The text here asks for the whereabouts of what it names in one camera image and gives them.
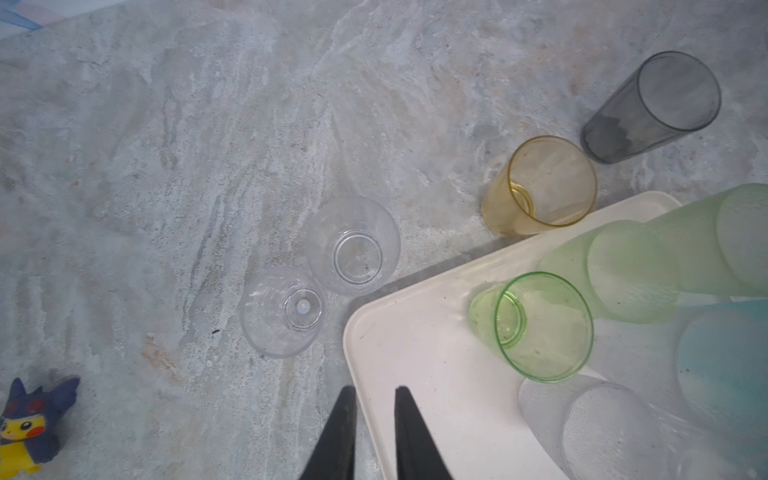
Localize small clear glass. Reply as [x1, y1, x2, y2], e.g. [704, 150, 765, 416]
[304, 195, 401, 297]
[238, 266, 327, 359]

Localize dimpled light green cup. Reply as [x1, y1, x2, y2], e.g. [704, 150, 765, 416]
[537, 220, 680, 324]

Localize smooth clear plastic cup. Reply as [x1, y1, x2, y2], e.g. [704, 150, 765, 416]
[672, 439, 759, 480]

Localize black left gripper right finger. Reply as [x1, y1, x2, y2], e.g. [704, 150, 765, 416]
[394, 386, 452, 480]

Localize dimpled yellow-green plastic cup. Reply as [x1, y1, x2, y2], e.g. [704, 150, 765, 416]
[646, 183, 767, 298]

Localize yellow plastic cup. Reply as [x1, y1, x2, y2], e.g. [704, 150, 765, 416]
[481, 135, 598, 236]

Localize dimpled clear cup front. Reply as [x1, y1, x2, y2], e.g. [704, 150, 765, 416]
[518, 375, 669, 479]

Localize smooth green plastic cup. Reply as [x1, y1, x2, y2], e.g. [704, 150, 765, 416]
[467, 271, 594, 384]

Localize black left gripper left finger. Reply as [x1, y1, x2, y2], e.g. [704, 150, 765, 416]
[299, 385, 357, 480]

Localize smoky grey plastic cup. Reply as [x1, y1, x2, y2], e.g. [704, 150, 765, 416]
[581, 51, 722, 164]

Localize cream plastic tray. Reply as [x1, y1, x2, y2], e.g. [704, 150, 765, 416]
[343, 191, 679, 479]

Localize purple yellow toy figure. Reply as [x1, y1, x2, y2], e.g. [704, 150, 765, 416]
[1, 376, 80, 479]

